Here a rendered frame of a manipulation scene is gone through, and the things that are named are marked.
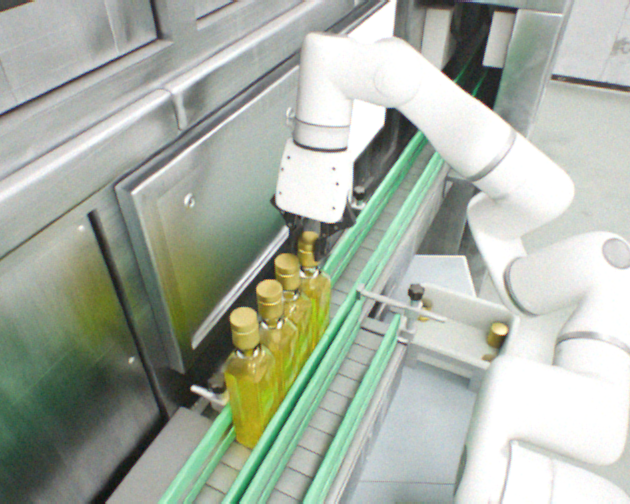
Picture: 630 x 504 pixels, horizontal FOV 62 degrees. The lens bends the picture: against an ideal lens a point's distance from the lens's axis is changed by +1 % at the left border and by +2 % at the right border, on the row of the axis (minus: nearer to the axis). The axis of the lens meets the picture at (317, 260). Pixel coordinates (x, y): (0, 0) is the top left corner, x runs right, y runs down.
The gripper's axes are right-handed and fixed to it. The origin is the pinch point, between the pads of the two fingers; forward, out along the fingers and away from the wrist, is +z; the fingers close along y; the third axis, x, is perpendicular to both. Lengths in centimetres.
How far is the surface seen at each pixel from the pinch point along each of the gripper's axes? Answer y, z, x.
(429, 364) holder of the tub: 19.3, 31.8, 24.8
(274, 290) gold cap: 0.8, 2.1, -11.6
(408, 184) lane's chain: -2, 10, 67
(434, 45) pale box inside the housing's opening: -12, -21, 107
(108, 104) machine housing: -15.3, -20.3, -21.9
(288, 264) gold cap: 0.1, 0.7, -6.5
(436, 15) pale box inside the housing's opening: -12, -29, 104
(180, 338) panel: -12.3, 13.7, -14.5
